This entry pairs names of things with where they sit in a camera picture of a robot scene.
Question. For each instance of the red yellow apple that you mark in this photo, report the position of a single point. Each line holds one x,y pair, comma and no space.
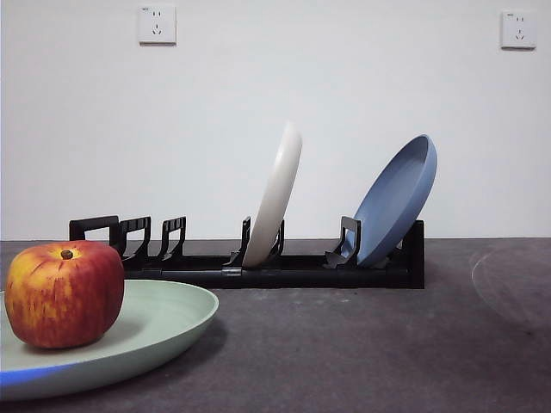
60,297

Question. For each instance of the blue plate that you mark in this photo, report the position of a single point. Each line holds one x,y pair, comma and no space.
400,193

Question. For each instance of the white wall socket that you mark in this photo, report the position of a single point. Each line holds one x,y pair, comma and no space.
518,30
157,25

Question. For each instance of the black plate rack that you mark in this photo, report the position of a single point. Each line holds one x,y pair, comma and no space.
189,275

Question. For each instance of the pale green plate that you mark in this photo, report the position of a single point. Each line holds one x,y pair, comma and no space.
159,327

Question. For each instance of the off-white plate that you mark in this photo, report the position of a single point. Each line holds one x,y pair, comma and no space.
275,193

